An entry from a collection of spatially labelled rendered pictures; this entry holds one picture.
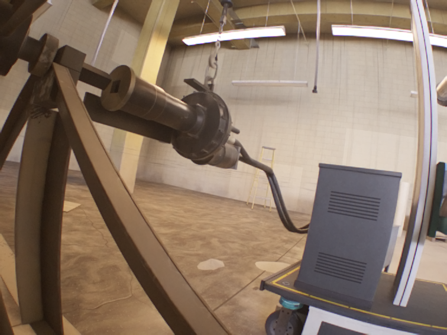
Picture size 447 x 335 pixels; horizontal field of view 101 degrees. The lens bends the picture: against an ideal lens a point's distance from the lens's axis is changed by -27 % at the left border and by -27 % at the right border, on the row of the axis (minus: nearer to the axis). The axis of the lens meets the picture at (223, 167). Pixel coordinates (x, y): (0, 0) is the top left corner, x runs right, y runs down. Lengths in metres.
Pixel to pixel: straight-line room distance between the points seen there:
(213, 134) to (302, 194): 7.69
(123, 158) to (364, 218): 4.96
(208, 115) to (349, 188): 0.61
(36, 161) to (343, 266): 1.06
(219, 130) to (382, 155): 7.91
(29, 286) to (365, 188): 1.14
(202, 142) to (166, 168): 10.16
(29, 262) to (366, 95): 9.13
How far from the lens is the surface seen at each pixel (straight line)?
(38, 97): 0.65
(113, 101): 0.74
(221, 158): 1.16
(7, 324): 0.33
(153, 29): 6.26
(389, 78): 9.54
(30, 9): 0.39
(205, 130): 0.97
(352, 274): 1.03
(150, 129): 0.97
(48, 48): 0.62
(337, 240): 1.01
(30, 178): 0.70
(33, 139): 0.69
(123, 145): 5.45
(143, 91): 0.76
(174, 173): 10.82
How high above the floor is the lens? 0.72
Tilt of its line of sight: 2 degrees up
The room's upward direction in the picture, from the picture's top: 10 degrees clockwise
